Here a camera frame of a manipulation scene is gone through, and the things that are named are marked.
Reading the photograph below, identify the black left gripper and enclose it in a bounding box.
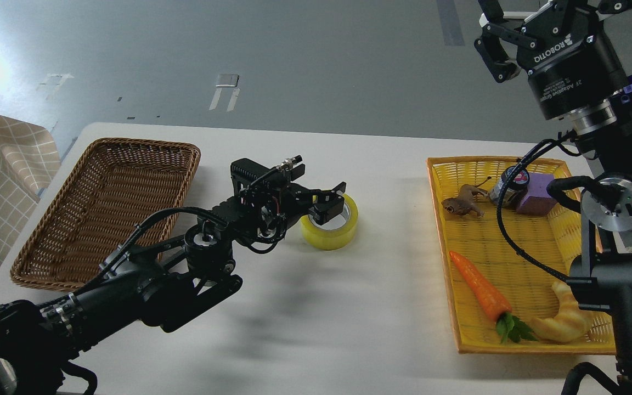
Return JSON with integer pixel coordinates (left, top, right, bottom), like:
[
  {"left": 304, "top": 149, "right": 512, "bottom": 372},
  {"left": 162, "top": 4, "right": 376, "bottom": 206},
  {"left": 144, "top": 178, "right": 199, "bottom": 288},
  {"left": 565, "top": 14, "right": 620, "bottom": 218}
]
[{"left": 231, "top": 178, "right": 347, "bottom": 242}]

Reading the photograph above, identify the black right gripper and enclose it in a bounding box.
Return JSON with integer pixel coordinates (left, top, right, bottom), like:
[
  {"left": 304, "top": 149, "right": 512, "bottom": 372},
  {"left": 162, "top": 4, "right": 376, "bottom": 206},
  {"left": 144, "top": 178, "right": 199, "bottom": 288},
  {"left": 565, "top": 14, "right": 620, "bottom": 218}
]
[{"left": 475, "top": 1, "right": 632, "bottom": 120}]

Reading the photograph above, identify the yellow tape roll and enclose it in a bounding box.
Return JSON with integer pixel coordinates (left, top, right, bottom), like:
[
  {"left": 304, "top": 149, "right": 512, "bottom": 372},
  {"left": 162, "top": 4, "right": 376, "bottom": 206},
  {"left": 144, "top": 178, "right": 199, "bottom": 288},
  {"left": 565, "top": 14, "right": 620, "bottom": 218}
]
[{"left": 299, "top": 194, "right": 359, "bottom": 251}]

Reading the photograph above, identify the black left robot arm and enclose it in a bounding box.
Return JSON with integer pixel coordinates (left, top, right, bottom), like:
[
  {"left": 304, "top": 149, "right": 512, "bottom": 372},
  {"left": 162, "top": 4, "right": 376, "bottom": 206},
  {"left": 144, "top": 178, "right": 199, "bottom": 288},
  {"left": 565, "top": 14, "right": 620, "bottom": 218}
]
[{"left": 0, "top": 180, "right": 346, "bottom": 394}]

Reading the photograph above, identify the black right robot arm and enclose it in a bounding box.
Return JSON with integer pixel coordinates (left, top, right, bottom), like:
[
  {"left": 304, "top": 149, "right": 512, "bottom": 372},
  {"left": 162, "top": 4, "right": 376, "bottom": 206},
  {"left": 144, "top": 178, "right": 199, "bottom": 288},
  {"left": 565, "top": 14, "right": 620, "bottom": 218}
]
[{"left": 475, "top": 1, "right": 632, "bottom": 394}]

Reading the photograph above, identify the brown toy snail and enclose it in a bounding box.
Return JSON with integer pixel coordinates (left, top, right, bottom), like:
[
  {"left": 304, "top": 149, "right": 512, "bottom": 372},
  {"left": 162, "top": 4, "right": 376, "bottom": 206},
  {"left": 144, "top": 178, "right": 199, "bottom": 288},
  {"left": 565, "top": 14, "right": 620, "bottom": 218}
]
[{"left": 441, "top": 177, "right": 492, "bottom": 217}]

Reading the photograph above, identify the small dark jar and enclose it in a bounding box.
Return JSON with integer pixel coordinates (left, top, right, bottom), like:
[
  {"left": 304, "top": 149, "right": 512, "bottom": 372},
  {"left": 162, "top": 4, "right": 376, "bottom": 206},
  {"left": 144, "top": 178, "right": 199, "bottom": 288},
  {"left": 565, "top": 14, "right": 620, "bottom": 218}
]
[{"left": 489, "top": 166, "right": 530, "bottom": 209}]

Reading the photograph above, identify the purple foam block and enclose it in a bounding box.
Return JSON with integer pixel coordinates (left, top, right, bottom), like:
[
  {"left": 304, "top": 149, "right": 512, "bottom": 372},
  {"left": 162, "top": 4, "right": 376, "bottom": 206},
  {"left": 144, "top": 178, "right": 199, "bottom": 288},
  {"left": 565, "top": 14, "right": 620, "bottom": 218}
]
[{"left": 515, "top": 172, "right": 557, "bottom": 217}]

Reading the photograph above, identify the orange toy carrot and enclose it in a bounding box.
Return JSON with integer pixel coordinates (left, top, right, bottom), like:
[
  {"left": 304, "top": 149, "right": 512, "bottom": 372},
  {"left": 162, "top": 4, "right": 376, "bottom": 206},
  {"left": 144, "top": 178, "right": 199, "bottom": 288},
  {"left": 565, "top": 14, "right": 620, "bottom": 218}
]
[{"left": 448, "top": 251, "right": 538, "bottom": 343}]

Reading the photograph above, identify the yellow plastic basket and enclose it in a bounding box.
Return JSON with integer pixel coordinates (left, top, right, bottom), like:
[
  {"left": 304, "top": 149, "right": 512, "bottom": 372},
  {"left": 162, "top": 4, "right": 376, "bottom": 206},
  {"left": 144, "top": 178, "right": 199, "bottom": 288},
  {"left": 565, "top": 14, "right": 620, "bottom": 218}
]
[{"left": 426, "top": 156, "right": 615, "bottom": 355}]

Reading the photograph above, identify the brown wicker basket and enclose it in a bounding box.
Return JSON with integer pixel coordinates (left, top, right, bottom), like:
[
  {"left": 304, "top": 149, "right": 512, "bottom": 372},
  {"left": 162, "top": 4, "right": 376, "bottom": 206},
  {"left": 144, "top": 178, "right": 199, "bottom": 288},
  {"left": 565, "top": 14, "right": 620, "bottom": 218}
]
[{"left": 10, "top": 138, "right": 201, "bottom": 291}]

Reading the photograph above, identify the toy croissant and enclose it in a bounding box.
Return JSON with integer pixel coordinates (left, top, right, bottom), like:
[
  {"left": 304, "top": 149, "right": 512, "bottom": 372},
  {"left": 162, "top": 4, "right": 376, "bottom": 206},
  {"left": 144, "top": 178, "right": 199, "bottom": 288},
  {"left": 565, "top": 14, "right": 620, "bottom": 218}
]
[{"left": 528, "top": 281, "right": 594, "bottom": 343}]

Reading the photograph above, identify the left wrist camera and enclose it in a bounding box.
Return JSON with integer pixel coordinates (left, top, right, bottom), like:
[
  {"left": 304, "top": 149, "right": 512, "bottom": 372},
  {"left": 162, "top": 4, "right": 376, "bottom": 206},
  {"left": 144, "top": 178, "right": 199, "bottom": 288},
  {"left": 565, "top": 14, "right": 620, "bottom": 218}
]
[{"left": 230, "top": 158, "right": 306, "bottom": 194}]

